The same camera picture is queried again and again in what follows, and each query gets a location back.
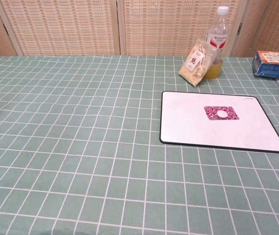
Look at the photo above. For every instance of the clear bag of snacks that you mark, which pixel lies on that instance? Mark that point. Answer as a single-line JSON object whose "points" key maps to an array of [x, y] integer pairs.
{"points": [[195, 66]]}

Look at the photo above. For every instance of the blue orange cookie box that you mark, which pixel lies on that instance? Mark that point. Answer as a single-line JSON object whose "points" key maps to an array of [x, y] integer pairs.
{"points": [[274, 66]]}

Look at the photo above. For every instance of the clear plastic water bottle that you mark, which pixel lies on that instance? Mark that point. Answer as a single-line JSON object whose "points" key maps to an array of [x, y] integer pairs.
{"points": [[217, 31]]}

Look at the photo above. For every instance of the green checked tablecloth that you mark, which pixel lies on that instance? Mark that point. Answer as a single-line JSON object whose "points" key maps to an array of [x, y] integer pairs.
{"points": [[80, 147]]}

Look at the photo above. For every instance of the white board with black rim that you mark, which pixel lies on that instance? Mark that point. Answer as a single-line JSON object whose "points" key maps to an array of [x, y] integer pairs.
{"points": [[203, 134]]}

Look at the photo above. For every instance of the small white round disc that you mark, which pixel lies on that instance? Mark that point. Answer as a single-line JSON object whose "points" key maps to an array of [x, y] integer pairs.
{"points": [[222, 114]]}

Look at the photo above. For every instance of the bamboo folding screen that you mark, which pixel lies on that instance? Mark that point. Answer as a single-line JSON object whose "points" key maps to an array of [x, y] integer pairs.
{"points": [[68, 27]]}

